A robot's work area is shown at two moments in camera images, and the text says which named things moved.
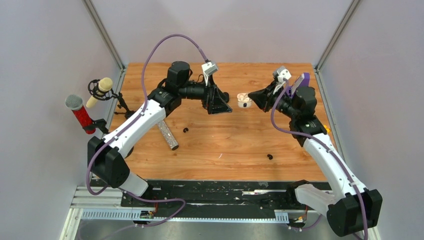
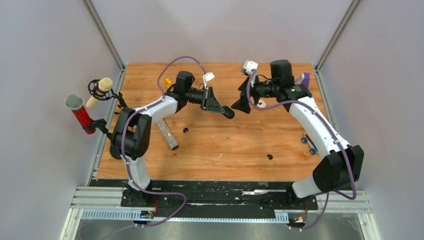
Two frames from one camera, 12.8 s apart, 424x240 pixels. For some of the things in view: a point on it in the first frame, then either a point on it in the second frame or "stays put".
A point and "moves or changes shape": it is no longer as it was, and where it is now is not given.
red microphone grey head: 75,103 stays put
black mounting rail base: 270,195 stays put
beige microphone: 104,84 stays put
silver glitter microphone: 168,135 stays put
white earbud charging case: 244,101 moves or changes shape
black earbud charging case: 226,97 moves or changes shape
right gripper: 263,97 -> 242,104
